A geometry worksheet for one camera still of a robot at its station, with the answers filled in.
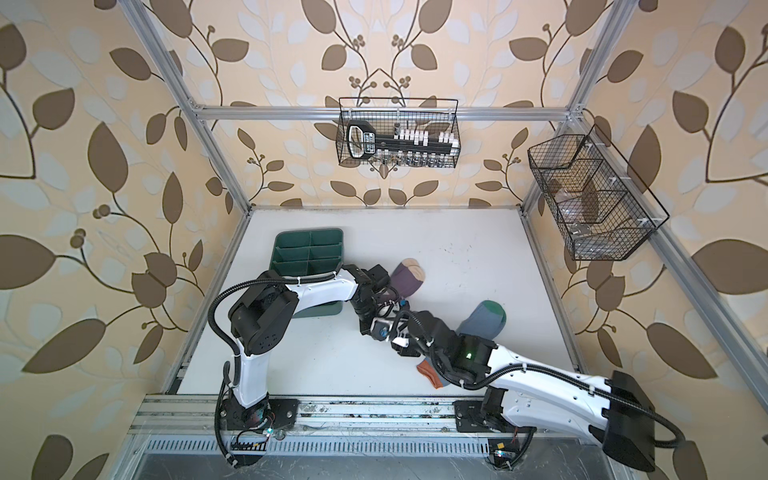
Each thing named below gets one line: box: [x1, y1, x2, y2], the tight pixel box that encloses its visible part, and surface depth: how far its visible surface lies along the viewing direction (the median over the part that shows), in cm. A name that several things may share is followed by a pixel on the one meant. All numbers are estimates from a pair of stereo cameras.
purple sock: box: [390, 258, 426, 298], surface depth 103 cm
